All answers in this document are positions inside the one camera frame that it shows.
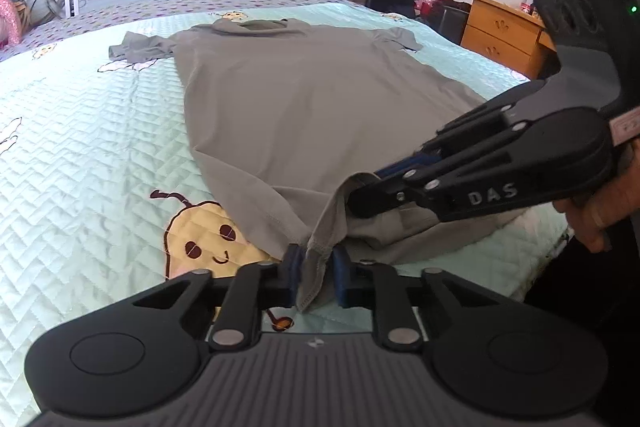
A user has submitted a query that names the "pink fuzzy blanket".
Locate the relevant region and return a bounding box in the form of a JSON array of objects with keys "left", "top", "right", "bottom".
[{"left": 0, "top": 0, "right": 22, "bottom": 46}]

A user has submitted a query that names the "person's right hand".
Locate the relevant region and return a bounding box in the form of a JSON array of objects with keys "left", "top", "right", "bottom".
[{"left": 553, "top": 156, "right": 639, "bottom": 253}]

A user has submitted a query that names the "mint quilted bee bedspread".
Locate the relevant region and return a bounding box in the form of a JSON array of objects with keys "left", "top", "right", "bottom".
[{"left": 0, "top": 1, "right": 572, "bottom": 425}]

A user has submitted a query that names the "white standing fan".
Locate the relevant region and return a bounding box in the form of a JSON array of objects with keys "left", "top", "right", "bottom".
[{"left": 26, "top": 0, "right": 66, "bottom": 27}]

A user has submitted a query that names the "black chair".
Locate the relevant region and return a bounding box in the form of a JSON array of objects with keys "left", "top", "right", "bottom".
[{"left": 364, "top": 0, "right": 471, "bottom": 44}]

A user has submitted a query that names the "grey t-shirt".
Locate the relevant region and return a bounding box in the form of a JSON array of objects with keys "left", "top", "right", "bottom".
[{"left": 108, "top": 18, "right": 514, "bottom": 310}]

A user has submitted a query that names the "wooden cabinet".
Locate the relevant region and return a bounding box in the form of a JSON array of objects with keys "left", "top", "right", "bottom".
[{"left": 460, "top": 0, "right": 556, "bottom": 79}]

